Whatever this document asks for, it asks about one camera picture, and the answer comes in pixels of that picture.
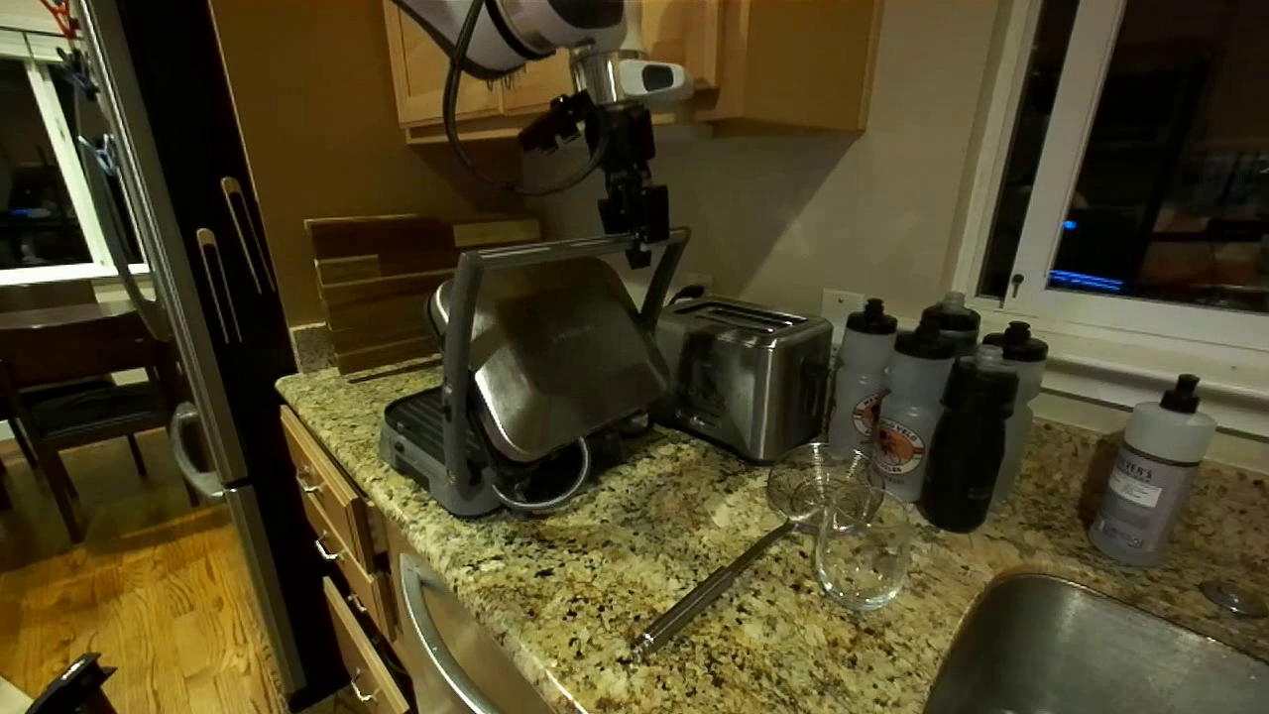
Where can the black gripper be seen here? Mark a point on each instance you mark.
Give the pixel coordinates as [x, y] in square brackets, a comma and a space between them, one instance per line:
[629, 154]

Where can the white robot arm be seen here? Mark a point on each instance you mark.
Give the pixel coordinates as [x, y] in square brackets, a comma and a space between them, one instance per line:
[528, 27]

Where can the grey grill base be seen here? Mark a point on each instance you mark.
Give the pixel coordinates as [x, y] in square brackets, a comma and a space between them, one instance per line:
[419, 443]

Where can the stainless steel toaster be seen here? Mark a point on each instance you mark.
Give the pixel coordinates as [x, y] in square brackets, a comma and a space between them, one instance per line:
[756, 381]

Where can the wooden upper cabinet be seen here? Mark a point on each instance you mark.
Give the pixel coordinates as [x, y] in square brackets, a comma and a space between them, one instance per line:
[768, 64]

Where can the grey bottle black cap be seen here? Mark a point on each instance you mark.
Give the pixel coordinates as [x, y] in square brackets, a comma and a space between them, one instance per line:
[1015, 343]
[953, 322]
[859, 381]

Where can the wooden cutting board rack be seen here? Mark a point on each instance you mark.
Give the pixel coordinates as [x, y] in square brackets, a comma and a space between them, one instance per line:
[380, 290]

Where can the small clear glass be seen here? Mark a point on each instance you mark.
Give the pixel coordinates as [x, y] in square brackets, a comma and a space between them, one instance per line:
[796, 488]

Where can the grey bottle red logo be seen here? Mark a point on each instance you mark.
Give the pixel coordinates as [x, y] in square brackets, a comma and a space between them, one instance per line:
[912, 422]

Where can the clear drinking glass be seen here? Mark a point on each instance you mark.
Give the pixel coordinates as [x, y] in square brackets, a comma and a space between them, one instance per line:
[863, 558]

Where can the wooden drawer cabinet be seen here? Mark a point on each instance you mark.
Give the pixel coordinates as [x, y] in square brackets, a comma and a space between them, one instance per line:
[337, 511]

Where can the black and steel fridge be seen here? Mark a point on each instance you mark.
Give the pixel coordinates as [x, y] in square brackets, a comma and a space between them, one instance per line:
[251, 122]

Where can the white framed window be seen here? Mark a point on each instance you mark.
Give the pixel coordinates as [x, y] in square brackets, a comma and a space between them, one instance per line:
[1163, 162]
[42, 162]

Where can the dark dining table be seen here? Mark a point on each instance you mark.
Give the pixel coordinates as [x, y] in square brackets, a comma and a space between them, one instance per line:
[66, 339]

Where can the dark wooden chair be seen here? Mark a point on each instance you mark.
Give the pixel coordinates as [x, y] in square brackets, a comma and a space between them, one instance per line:
[82, 417]

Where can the stainless steel sink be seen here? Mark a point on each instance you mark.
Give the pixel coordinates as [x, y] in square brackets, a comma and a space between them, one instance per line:
[1083, 656]

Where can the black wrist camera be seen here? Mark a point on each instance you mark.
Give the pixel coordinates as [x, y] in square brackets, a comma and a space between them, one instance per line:
[555, 122]

